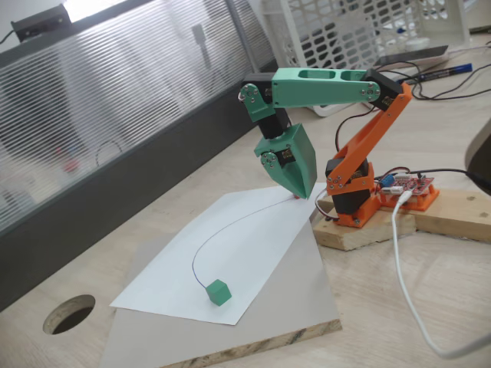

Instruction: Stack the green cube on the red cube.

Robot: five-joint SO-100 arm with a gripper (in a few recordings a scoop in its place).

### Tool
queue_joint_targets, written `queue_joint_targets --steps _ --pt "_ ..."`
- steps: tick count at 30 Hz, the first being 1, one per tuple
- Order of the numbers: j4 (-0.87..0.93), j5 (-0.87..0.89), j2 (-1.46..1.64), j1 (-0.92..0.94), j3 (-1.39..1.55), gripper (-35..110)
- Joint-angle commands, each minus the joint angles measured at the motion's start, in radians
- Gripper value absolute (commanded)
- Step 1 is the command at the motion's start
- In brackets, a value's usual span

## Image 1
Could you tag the dark flat tablet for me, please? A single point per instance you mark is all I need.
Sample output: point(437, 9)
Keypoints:
point(414, 55)

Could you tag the green cube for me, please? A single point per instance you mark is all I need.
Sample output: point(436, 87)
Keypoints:
point(218, 293)

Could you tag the white plastic basket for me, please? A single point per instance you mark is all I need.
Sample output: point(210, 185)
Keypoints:
point(458, 23)

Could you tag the light wooden base plank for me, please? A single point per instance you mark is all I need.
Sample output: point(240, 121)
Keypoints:
point(460, 214)

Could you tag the blue and black marker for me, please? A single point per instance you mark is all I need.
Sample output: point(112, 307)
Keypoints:
point(441, 73)

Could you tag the grey rounded object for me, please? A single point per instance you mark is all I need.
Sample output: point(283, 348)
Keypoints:
point(481, 153)

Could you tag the silver partition post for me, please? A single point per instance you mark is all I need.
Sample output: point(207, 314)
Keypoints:
point(248, 38)

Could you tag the black box device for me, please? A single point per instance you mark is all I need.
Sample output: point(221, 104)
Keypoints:
point(42, 23)

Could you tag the grey frosted desk partition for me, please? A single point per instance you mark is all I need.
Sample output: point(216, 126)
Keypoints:
point(115, 115)

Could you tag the orange circuit board holder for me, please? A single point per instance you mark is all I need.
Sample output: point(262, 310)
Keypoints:
point(426, 201)

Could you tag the red circuit board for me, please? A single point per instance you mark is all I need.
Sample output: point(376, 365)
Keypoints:
point(406, 184)

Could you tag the white paper sheet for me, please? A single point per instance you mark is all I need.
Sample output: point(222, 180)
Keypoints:
point(249, 260)

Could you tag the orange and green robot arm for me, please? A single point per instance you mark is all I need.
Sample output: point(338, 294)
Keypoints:
point(314, 90)

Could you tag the light wooden base block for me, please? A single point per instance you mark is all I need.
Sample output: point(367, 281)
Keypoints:
point(364, 237)

